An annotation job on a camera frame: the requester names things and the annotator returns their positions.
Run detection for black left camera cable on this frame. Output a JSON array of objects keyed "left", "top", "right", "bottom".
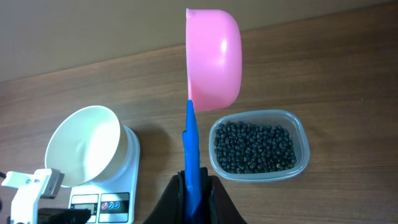
[{"left": 0, "top": 171, "right": 7, "bottom": 212}]

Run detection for clear plastic container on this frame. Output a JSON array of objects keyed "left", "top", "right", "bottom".
[{"left": 209, "top": 110, "right": 310, "bottom": 182}]

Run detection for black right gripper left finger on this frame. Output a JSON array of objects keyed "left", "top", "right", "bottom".
[{"left": 143, "top": 172, "right": 185, "bottom": 224}]

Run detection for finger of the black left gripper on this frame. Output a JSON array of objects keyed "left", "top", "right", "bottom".
[{"left": 37, "top": 208, "right": 91, "bottom": 224}]

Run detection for white bowl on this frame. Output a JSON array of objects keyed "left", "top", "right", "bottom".
[{"left": 45, "top": 106, "right": 128, "bottom": 187}]

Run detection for pink scoop with blue handle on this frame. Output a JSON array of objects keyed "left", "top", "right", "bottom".
[{"left": 182, "top": 9, "right": 243, "bottom": 223}]

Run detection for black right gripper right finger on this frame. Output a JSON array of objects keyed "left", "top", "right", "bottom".
[{"left": 200, "top": 167, "right": 247, "bottom": 224}]

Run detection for white digital kitchen scale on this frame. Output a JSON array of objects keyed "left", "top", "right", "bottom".
[{"left": 69, "top": 127, "right": 140, "bottom": 224}]

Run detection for black beans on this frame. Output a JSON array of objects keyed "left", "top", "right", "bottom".
[{"left": 213, "top": 121, "right": 297, "bottom": 174}]

